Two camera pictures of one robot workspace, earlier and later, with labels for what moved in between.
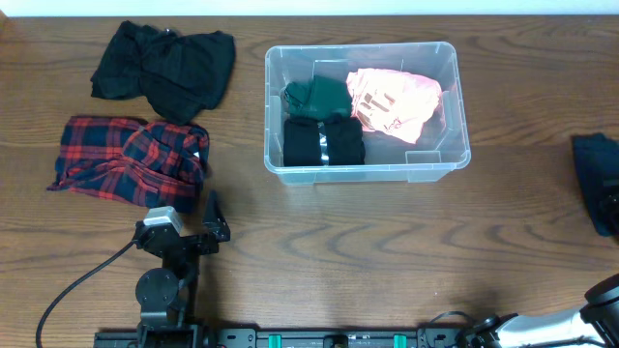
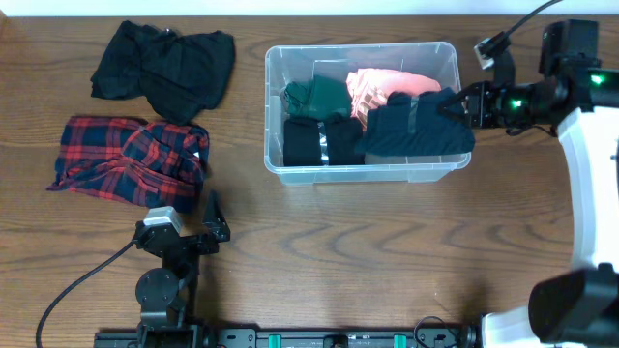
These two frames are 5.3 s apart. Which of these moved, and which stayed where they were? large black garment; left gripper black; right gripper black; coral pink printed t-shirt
Moved: right gripper black
Stayed: left gripper black; coral pink printed t-shirt; large black garment
